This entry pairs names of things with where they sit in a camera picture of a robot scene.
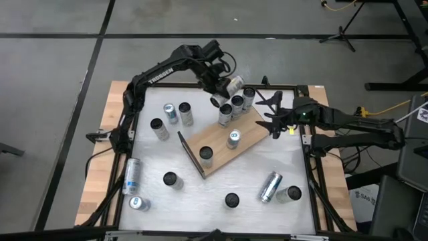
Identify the yellow floor cable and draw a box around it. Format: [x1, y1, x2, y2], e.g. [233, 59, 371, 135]
[320, 0, 358, 12]

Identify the wooden shelf with black frame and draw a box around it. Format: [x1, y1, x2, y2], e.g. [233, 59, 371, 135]
[177, 88, 284, 180]

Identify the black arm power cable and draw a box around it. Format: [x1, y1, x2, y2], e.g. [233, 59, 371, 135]
[84, 147, 113, 183]

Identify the Celsius Arctic Vibe can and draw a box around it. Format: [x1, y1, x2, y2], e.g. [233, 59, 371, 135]
[241, 86, 257, 114]
[230, 94, 245, 121]
[163, 171, 185, 191]
[217, 102, 234, 129]

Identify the white cardboard box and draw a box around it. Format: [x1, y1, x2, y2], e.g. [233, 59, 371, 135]
[347, 183, 381, 224]

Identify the black aluminium table frame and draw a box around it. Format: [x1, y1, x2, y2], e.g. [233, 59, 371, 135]
[75, 75, 357, 241]

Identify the dark grey equipment case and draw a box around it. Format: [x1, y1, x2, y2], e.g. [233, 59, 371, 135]
[369, 175, 424, 239]

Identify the yellow extension cable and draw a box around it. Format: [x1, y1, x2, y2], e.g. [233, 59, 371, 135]
[357, 92, 428, 118]

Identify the Celsius Tropical Vibe can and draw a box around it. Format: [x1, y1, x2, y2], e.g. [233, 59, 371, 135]
[150, 117, 171, 141]
[224, 192, 241, 209]
[209, 75, 245, 108]
[199, 145, 215, 169]
[178, 101, 195, 127]

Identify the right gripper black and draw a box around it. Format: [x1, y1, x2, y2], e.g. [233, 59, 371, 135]
[255, 90, 322, 139]

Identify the black desk frame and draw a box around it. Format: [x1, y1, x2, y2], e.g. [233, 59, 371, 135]
[336, 0, 428, 92]

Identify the white cable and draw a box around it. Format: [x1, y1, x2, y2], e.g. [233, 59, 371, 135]
[394, 106, 428, 125]

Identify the Red Bull can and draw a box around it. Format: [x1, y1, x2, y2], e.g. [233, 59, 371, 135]
[128, 195, 152, 212]
[163, 102, 180, 125]
[225, 129, 242, 150]

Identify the black-top Celsius can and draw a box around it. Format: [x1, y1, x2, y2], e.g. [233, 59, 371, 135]
[276, 185, 303, 204]

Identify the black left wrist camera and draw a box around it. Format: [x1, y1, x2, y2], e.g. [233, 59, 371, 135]
[202, 39, 225, 61]

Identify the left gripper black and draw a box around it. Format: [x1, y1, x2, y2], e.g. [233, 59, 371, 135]
[200, 61, 235, 100]

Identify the black tripod stand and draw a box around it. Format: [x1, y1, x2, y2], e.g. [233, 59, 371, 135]
[319, 3, 367, 53]

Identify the black stand foot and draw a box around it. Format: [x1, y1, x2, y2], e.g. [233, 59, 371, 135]
[0, 141, 26, 157]

